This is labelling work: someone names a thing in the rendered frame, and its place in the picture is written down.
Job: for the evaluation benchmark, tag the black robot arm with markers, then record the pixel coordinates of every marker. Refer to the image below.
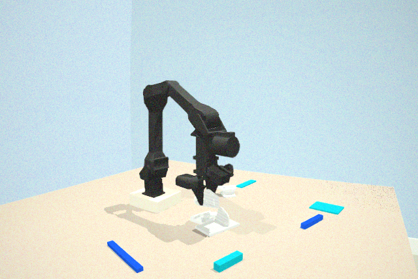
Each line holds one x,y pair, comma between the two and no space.
211,136

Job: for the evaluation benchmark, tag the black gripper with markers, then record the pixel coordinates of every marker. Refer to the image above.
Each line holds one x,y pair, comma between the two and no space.
196,183

